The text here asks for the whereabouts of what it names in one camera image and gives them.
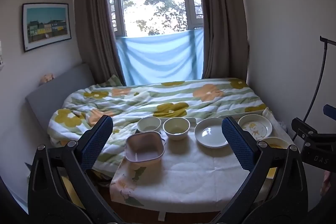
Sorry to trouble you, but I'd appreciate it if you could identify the framed wall picture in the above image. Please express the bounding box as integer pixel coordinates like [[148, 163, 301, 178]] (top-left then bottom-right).
[[22, 3, 72, 53]]

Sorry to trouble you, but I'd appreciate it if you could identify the cream ceramic bowl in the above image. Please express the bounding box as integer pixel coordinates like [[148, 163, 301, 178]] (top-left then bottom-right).
[[163, 117, 190, 141]]

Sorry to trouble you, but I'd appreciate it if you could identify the cartoon print plate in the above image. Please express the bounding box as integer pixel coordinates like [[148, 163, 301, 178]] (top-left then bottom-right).
[[238, 114, 273, 140]]

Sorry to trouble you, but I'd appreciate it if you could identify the floral tablecloth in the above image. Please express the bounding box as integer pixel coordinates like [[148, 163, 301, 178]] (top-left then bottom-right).
[[110, 119, 298, 212]]

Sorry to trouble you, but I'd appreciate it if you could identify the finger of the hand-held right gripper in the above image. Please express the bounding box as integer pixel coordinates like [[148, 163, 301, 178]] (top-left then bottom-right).
[[291, 117, 336, 170], [323, 104, 336, 117]]

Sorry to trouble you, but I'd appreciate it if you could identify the pink square dish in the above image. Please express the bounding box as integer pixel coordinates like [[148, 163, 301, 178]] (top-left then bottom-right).
[[124, 131, 167, 163]]

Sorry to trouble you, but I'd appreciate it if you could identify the small plush toy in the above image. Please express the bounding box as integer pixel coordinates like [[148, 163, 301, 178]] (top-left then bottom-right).
[[40, 73, 54, 84]]

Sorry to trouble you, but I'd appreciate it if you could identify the yellow bowl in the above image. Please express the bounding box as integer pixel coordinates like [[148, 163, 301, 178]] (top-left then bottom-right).
[[259, 136, 290, 150]]

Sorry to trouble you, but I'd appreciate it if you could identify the plain white plate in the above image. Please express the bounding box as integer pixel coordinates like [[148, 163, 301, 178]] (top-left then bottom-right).
[[194, 118, 231, 148]]

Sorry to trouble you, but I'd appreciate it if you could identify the light blue cloth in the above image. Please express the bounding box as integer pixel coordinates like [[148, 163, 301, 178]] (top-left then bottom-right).
[[115, 28, 205, 86]]

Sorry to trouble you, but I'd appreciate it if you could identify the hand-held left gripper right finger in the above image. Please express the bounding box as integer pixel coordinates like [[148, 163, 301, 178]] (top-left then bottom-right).
[[221, 116, 309, 224]]

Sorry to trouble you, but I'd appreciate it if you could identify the floral striped blanket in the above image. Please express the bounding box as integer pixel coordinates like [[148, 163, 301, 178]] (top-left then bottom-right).
[[47, 77, 267, 177]]

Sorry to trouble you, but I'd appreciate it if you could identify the white ceramic bowl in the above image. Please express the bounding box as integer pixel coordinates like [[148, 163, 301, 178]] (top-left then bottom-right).
[[136, 116, 161, 133]]

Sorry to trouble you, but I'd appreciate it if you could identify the grey headboard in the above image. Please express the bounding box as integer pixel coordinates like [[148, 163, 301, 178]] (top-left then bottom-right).
[[25, 63, 95, 135]]

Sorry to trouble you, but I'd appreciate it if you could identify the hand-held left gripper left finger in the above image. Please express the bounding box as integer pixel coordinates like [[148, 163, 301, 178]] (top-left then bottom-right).
[[28, 115, 117, 224]]

